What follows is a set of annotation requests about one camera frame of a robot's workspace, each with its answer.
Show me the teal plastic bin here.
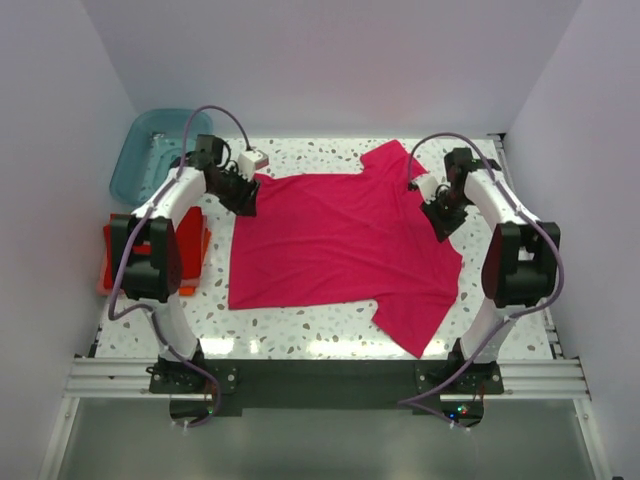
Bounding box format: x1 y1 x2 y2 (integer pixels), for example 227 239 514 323
109 108 192 208

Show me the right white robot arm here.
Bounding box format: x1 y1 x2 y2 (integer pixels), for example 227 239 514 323
408 148 564 393

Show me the magenta t-shirt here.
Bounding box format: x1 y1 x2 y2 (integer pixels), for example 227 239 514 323
228 140 462 358

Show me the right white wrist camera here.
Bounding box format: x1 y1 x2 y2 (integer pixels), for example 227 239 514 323
408 173 439 203

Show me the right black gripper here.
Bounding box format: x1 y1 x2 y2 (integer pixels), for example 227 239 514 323
420 190 471 243

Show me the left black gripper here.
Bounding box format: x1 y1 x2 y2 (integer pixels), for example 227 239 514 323
209 166 261 218

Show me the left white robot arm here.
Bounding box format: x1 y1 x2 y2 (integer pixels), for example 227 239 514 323
108 135 269 392

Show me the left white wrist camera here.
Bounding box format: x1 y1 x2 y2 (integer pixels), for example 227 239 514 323
237 149 269 180

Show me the folded red t-shirt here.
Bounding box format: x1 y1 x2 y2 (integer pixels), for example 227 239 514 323
96 206 211 297

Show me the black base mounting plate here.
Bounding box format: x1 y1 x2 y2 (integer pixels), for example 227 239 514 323
146 357 505 426

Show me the aluminium frame rail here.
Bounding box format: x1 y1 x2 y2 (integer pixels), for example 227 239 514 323
63 358 591 400

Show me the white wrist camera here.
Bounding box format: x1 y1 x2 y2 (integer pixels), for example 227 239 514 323
408 173 439 203
237 149 269 180

